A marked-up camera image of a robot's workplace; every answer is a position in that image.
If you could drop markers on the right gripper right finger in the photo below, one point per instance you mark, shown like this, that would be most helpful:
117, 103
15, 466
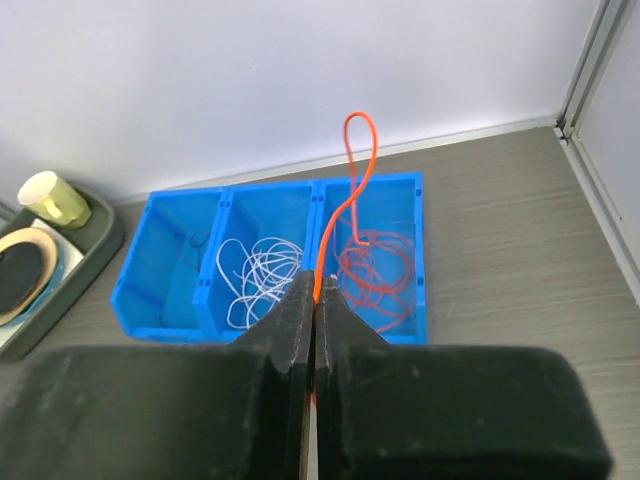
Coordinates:
389, 411

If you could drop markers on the white paper pad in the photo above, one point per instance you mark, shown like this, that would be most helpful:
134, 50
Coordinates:
69, 256

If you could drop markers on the dark green tray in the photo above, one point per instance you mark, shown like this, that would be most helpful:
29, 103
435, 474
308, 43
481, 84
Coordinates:
99, 240

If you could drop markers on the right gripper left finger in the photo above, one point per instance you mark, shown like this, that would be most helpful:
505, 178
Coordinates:
237, 411

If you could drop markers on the tan tape roll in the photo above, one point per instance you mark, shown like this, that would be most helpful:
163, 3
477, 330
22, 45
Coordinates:
48, 248

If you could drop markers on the yellow-green mug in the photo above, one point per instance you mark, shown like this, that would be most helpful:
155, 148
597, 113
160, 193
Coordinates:
53, 199

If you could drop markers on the blue three-compartment bin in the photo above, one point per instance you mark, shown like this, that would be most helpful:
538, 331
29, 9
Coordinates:
206, 264

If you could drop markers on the black round disc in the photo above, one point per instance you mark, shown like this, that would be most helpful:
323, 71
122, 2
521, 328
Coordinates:
22, 266

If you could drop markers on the right corner aluminium post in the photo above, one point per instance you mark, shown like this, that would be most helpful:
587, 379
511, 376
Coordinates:
599, 130

